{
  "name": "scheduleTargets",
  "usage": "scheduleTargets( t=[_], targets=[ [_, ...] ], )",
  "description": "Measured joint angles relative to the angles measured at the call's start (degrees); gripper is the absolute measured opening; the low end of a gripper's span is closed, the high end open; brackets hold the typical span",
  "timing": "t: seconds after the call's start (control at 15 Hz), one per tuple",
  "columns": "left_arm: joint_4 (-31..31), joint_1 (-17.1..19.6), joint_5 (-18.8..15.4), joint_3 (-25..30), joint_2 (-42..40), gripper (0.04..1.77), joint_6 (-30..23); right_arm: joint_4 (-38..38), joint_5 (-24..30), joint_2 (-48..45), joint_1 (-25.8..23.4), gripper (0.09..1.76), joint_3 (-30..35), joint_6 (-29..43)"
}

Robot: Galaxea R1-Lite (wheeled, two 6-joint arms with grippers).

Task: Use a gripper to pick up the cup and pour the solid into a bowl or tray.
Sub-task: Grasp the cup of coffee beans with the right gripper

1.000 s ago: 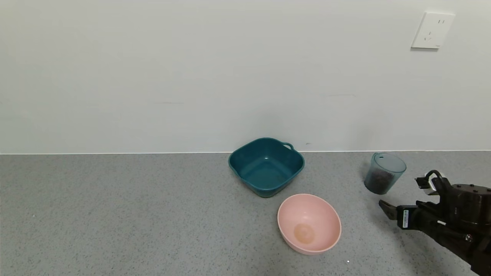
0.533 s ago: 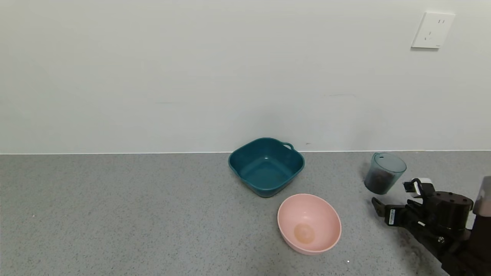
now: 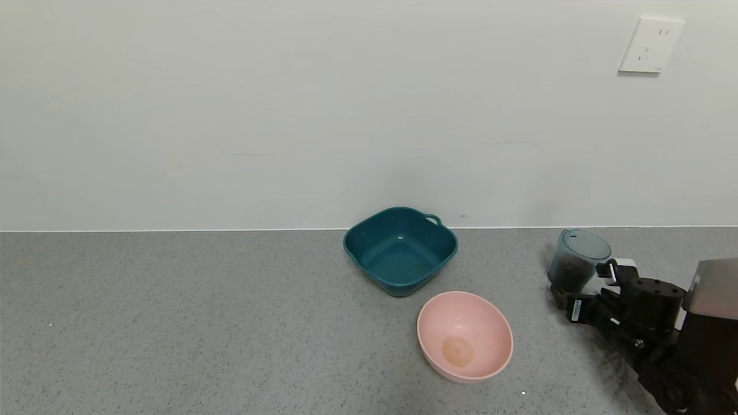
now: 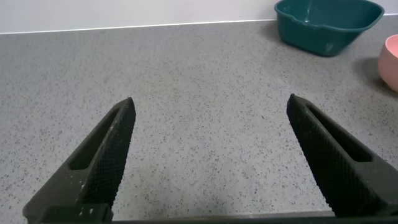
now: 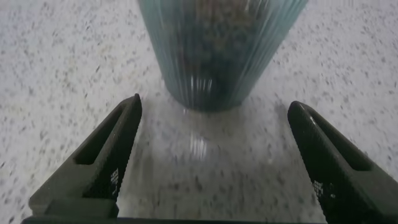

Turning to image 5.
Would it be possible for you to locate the translucent ribbed blue cup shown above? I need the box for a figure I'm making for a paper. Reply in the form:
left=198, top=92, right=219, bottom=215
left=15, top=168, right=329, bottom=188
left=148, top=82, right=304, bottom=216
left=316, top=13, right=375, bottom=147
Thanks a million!
left=137, top=0, right=309, bottom=113

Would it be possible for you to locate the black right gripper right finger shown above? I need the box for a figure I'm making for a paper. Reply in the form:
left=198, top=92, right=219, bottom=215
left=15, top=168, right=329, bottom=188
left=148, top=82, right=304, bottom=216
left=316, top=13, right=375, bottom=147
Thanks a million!
left=287, top=100, right=398, bottom=224

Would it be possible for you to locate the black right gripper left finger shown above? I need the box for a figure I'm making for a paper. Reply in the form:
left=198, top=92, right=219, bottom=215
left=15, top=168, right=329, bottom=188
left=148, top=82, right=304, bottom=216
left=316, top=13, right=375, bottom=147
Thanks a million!
left=28, top=93, right=143, bottom=218

